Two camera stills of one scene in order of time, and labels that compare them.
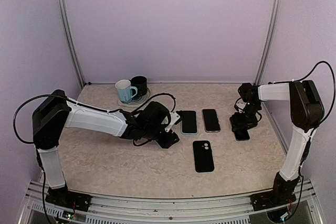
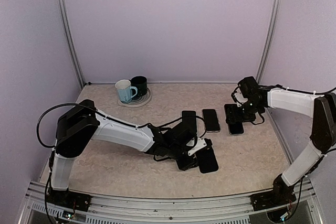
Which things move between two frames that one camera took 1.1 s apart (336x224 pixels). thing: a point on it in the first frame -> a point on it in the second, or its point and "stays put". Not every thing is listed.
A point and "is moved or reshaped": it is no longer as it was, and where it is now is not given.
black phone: [189, 121] stays put
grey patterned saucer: [137, 102] stays put
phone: [211, 120] stays put
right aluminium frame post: [274, 25] stays put
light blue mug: [126, 92] stays put
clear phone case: [211, 120] stays put
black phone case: [203, 157] is moved or reshaped
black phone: [242, 135] is moved or reshaped
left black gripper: [167, 143] -> [189, 163]
